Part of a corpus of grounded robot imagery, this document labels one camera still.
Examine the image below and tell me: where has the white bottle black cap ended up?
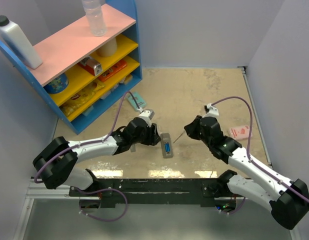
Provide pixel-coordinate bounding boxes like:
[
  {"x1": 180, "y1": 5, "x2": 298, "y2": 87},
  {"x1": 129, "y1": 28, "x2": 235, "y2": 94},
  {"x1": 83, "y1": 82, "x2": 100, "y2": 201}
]
[{"x1": 0, "y1": 15, "x2": 43, "y2": 69}]

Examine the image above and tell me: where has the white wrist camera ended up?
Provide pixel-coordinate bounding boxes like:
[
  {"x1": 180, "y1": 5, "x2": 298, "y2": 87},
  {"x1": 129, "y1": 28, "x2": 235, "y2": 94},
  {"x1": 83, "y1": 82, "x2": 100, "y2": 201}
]
[
  {"x1": 203, "y1": 103, "x2": 219, "y2": 118},
  {"x1": 138, "y1": 109, "x2": 155, "y2": 127}
]

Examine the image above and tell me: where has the pink snack packet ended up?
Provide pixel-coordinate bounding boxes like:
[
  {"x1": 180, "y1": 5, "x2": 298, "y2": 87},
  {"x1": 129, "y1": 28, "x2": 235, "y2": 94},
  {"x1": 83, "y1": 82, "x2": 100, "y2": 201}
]
[{"x1": 228, "y1": 125, "x2": 251, "y2": 140}]

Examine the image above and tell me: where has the orange flat box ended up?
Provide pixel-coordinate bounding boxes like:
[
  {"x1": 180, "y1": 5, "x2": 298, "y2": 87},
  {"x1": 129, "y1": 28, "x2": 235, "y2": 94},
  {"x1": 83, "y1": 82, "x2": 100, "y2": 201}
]
[{"x1": 98, "y1": 59, "x2": 128, "y2": 83}]

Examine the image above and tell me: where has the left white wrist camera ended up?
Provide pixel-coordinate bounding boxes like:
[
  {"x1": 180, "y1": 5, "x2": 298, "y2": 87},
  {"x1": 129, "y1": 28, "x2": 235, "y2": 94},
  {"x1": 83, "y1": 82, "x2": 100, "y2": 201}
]
[{"x1": 138, "y1": 109, "x2": 155, "y2": 127}]

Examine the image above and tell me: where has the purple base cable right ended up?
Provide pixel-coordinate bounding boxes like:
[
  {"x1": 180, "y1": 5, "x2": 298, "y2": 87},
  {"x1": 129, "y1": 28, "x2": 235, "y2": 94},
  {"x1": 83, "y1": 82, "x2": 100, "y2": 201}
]
[{"x1": 218, "y1": 194, "x2": 247, "y2": 215}]

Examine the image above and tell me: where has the grey remote control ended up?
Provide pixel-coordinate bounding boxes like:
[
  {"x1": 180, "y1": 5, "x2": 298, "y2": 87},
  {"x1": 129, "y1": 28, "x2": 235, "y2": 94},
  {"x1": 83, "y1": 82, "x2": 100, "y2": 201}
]
[{"x1": 160, "y1": 133, "x2": 174, "y2": 159}]

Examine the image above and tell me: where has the blue battery right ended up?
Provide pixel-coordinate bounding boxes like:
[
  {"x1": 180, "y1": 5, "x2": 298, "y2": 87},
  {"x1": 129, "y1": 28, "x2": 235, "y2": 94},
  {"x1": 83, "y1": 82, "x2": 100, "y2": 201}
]
[{"x1": 165, "y1": 143, "x2": 171, "y2": 153}]

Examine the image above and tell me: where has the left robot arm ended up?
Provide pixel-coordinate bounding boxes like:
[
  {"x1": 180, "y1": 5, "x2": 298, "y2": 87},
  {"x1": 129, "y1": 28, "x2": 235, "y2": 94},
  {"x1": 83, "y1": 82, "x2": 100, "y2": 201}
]
[{"x1": 32, "y1": 117, "x2": 161, "y2": 196}]

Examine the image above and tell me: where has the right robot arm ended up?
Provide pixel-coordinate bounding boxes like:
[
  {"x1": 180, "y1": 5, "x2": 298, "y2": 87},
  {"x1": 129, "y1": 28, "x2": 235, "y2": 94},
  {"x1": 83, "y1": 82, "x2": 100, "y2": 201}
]
[{"x1": 184, "y1": 115, "x2": 309, "y2": 230}]

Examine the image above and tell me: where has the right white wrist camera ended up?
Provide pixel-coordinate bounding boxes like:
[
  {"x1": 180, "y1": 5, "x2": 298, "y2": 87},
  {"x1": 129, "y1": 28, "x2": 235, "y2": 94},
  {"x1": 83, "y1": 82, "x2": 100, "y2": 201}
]
[{"x1": 203, "y1": 103, "x2": 219, "y2": 118}]

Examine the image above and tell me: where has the clear plastic water bottle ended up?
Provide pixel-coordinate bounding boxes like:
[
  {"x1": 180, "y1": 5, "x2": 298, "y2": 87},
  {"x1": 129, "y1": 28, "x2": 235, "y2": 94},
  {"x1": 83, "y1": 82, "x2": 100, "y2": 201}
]
[{"x1": 81, "y1": 0, "x2": 107, "y2": 37}]

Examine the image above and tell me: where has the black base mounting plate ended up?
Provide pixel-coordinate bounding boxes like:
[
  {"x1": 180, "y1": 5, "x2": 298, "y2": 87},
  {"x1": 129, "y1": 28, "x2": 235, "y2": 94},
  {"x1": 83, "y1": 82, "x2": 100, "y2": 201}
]
[{"x1": 69, "y1": 178, "x2": 241, "y2": 212}]

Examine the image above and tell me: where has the teal card box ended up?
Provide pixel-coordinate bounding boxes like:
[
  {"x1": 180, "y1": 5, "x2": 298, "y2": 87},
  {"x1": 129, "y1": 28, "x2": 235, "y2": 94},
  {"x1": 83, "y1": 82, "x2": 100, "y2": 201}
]
[{"x1": 126, "y1": 92, "x2": 147, "y2": 112}]

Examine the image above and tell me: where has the grey battery cover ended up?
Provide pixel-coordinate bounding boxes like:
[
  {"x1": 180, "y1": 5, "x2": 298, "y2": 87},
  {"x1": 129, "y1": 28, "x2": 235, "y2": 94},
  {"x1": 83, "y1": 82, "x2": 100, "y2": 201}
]
[{"x1": 130, "y1": 144, "x2": 136, "y2": 153}]

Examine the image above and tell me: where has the beige paper cup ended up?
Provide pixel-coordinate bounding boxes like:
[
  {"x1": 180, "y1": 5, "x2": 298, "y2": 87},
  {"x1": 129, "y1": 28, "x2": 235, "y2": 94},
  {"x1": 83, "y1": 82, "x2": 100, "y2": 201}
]
[{"x1": 96, "y1": 37, "x2": 118, "y2": 57}]

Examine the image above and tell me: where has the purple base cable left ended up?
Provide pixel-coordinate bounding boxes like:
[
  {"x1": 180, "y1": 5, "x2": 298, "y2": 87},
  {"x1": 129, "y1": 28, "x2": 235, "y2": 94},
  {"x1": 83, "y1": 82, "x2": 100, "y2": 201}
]
[{"x1": 76, "y1": 187, "x2": 130, "y2": 222}]

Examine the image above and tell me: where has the white sponge on shelf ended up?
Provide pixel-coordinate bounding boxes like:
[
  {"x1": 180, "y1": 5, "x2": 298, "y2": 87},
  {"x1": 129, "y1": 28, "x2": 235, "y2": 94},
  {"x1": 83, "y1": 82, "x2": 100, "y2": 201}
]
[{"x1": 119, "y1": 74, "x2": 133, "y2": 85}]

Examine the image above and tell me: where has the blue round tin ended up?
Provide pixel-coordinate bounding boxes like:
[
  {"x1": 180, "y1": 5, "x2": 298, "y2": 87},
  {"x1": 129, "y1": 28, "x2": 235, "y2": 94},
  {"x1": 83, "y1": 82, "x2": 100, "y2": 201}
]
[{"x1": 43, "y1": 73, "x2": 69, "y2": 94}]

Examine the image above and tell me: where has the blue wooden shelf unit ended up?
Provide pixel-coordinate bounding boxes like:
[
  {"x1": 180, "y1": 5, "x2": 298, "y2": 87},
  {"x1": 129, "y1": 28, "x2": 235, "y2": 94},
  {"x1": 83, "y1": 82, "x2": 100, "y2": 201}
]
[{"x1": 0, "y1": 0, "x2": 142, "y2": 134}]

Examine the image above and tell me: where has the yellow chips bag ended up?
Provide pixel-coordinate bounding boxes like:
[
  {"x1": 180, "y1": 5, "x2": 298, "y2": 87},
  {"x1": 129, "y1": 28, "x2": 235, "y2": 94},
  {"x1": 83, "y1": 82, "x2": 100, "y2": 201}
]
[{"x1": 60, "y1": 79, "x2": 106, "y2": 117}]

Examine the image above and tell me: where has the red silver snack box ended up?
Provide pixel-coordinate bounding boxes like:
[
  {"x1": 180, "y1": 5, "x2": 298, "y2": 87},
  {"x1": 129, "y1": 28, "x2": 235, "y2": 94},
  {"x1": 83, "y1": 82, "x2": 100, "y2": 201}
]
[{"x1": 77, "y1": 56, "x2": 103, "y2": 76}]

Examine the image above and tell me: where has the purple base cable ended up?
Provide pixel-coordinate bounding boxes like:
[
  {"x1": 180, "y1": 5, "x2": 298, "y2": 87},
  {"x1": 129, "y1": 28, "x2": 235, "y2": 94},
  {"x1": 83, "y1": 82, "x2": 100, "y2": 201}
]
[
  {"x1": 76, "y1": 187, "x2": 130, "y2": 222},
  {"x1": 218, "y1": 194, "x2": 247, "y2": 215}
]

